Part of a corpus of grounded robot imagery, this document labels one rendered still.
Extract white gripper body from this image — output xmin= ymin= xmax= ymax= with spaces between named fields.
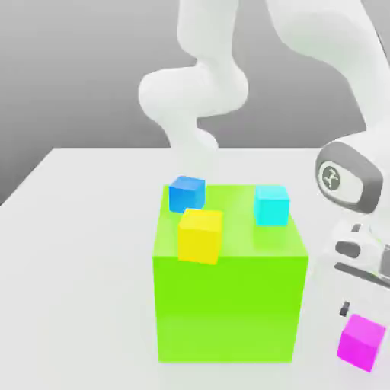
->
xmin=331 ymin=261 xmax=390 ymax=303

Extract small magenta cube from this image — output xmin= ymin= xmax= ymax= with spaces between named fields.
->
xmin=336 ymin=313 xmax=388 ymax=373

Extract small cyan cube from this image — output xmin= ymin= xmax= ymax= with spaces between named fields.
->
xmin=254 ymin=184 xmax=291 ymax=228

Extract small yellow cube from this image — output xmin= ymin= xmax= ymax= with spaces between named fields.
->
xmin=177 ymin=208 xmax=224 ymax=266

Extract small blue cube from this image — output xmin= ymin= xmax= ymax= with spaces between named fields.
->
xmin=168 ymin=175 xmax=206 ymax=215

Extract large green box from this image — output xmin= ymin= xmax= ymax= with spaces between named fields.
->
xmin=152 ymin=184 xmax=309 ymax=364

